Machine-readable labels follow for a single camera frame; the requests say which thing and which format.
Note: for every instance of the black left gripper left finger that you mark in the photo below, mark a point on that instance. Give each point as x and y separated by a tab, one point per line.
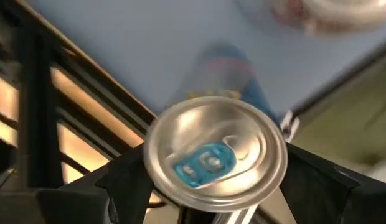
127	186

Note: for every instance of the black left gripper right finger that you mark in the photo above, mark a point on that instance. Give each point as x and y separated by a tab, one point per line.
317	186

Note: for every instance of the blue silver Red Bull can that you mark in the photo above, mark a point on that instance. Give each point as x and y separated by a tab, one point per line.
211	140

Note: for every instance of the silver Diet Coke can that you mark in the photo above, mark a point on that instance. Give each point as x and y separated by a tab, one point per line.
336	12

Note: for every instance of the blue grey table mat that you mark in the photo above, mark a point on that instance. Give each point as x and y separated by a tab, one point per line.
134	46

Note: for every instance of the silver corner bracket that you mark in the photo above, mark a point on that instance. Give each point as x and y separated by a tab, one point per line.
289	126

